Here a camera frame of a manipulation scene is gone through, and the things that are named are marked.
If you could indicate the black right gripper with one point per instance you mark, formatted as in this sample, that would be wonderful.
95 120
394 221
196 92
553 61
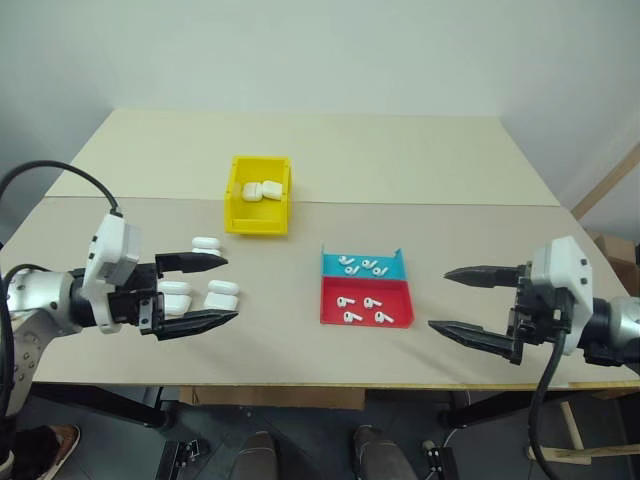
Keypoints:
537 312

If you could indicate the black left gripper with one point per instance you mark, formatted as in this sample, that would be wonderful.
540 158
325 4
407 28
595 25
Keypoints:
142 305

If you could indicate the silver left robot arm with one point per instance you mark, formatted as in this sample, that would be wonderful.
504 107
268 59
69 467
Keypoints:
47 300

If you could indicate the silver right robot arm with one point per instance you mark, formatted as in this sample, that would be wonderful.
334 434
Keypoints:
617 317

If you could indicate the yellow plastic bin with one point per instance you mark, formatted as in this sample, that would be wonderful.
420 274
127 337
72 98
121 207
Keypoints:
255 220

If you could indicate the cardboard box under table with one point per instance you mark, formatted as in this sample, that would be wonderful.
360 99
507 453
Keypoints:
272 397

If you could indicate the red plastic tray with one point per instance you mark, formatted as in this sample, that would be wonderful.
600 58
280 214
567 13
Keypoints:
360 289

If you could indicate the blue plastic tray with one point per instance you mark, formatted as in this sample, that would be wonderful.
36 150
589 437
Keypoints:
332 265

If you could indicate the brown cardboard boxes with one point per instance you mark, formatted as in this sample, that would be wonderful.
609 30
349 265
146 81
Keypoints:
617 255

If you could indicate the slanted wooden beam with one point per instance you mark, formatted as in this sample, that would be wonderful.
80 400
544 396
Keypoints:
607 180

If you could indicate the brown and black shoe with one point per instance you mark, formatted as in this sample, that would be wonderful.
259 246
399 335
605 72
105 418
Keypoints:
45 450

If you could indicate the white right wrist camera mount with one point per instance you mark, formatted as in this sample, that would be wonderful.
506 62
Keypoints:
557 265

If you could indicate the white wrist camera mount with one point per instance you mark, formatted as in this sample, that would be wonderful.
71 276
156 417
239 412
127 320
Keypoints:
107 255
557 265

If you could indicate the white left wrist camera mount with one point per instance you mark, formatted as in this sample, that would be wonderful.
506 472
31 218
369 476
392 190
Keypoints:
107 255

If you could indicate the black table frame leg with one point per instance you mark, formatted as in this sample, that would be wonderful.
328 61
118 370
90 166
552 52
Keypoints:
100 402
500 407

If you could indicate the light wooden stick frame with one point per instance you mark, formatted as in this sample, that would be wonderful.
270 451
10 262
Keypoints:
585 454

